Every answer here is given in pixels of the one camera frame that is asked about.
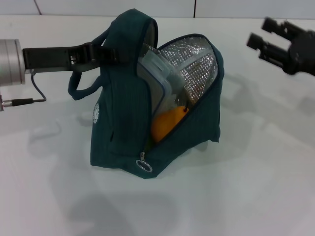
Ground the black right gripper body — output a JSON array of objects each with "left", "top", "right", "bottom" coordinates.
[{"left": 283, "top": 22, "right": 315, "bottom": 76}]

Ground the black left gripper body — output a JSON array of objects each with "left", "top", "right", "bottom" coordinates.
[{"left": 22, "top": 42, "right": 99, "bottom": 74}]

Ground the clear plastic blue-rimmed food container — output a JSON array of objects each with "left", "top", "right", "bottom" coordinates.
[{"left": 136, "top": 44, "right": 185, "bottom": 116}]

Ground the dark teal insulated lunch bag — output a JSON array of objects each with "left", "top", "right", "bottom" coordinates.
[{"left": 67, "top": 8, "right": 225, "bottom": 180}]

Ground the orange yellow pear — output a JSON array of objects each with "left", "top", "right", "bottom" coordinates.
[{"left": 150, "top": 104, "right": 190, "bottom": 143}]

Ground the left arm grey cable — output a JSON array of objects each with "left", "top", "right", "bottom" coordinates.
[{"left": 1, "top": 70, "right": 47, "bottom": 108}]

